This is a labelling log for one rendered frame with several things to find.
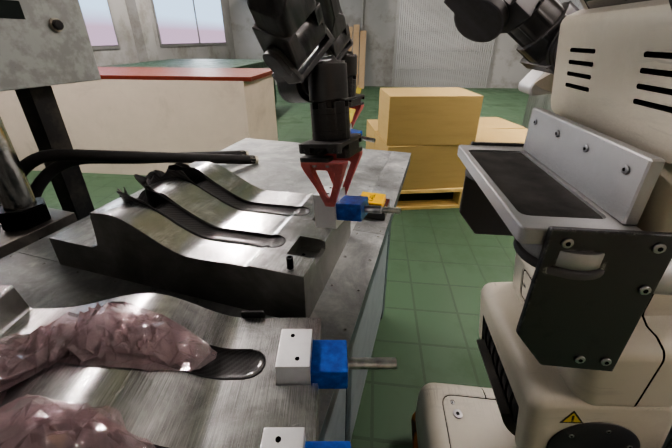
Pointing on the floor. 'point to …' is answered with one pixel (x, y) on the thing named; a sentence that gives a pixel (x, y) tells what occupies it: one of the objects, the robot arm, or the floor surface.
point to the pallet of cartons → (435, 137)
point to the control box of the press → (44, 50)
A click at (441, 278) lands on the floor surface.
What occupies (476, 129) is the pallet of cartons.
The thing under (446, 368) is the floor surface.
